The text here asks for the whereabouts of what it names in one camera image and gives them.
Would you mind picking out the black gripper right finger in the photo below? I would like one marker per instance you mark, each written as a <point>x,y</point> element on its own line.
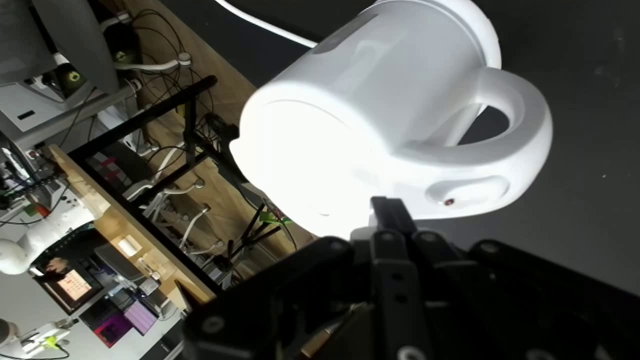
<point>532,300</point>

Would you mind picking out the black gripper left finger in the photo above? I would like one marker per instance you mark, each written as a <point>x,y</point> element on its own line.
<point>267,306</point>

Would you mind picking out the white electric kettle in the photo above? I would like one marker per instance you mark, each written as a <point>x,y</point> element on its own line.
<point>373,120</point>

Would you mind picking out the black tripod with green joint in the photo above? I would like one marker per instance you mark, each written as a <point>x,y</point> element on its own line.
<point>262,227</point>

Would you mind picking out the purple box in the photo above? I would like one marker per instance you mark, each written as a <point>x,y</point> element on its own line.
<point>140,314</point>

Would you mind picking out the black table frame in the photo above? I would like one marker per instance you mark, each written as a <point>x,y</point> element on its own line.
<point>143,120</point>

